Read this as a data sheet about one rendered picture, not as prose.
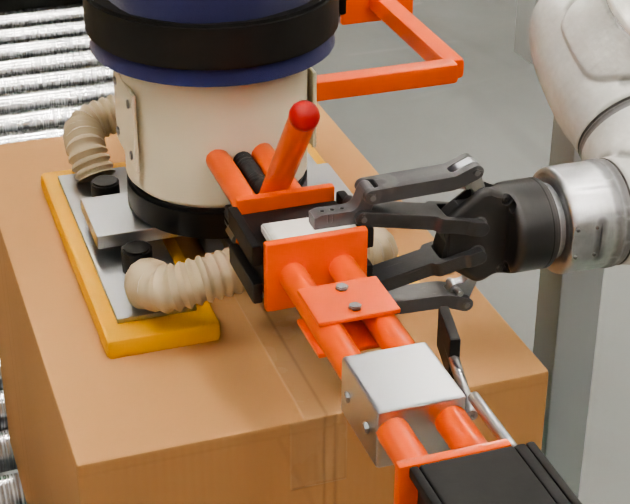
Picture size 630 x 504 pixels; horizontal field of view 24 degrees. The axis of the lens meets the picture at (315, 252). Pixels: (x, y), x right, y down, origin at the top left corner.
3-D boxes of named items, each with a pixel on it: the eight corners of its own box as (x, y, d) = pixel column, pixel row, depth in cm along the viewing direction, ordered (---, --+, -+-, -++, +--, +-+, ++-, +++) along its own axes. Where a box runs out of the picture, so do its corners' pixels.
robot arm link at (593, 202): (626, 286, 119) (560, 297, 117) (574, 235, 126) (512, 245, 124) (640, 186, 114) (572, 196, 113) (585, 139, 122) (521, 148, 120)
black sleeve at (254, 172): (232, 171, 128) (232, 152, 127) (252, 168, 128) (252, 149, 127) (255, 205, 122) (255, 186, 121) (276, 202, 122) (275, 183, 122)
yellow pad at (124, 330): (40, 189, 151) (36, 145, 149) (135, 175, 154) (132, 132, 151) (107, 362, 123) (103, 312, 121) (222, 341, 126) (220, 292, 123)
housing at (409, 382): (335, 411, 100) (336, 356, 98) (427, 393, 102) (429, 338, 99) (371, 471, 94) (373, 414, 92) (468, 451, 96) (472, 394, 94)
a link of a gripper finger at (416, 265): (466, 224, 119) (468, 239, 119) (339, 271, 117) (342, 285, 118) (485, 246, 115) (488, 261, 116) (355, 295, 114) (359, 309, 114)
